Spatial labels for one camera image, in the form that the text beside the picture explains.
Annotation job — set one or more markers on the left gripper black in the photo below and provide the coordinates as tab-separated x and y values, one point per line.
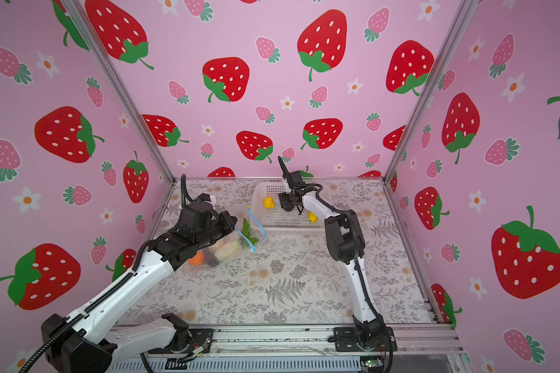
225	226

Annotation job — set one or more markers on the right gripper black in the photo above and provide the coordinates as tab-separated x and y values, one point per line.
289	200

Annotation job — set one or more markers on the small yellow lemon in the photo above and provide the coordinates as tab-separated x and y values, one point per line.
269	203

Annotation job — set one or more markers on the white plastic perforated basket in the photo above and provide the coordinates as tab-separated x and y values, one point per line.
276	220

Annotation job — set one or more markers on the orange mandarin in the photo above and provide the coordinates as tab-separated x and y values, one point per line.
197	260

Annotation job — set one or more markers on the clear zip bag blue zipper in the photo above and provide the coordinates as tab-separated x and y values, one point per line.
257	227

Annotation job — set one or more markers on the yellow bell pepper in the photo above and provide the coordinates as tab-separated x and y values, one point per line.
312	217

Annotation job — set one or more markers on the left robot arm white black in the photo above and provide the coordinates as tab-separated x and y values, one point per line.
83	340

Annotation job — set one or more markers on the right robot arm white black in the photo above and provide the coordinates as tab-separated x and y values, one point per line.
346	245

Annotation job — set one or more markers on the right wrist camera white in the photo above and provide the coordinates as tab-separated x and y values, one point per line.
292	181

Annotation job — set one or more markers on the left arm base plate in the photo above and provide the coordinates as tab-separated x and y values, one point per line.
188	341

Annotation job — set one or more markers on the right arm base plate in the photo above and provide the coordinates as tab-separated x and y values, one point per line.
348	339

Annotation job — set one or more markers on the aluminium rail base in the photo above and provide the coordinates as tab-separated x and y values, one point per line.
308	348

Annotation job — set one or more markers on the left frame post aluminium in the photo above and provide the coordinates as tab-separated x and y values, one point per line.
81	20

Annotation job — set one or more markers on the frame post aluminium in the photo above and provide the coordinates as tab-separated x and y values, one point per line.
81	20
453	37

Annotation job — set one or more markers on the right frame post aluminium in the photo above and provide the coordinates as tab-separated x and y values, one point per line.
453	37

